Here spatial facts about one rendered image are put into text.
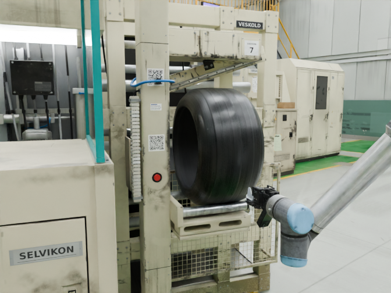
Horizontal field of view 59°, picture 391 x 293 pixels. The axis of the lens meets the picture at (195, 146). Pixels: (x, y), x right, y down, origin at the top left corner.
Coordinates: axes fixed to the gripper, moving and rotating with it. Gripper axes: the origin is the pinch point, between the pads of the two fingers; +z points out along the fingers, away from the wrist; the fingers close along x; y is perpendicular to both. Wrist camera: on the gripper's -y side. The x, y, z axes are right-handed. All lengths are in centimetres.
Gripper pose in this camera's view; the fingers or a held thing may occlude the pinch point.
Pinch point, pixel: (249, 197)
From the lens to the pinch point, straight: 149.3
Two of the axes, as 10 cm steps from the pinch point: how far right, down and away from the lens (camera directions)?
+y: -0.1, -9.9, -1.3
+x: -9.4, 0.5, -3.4
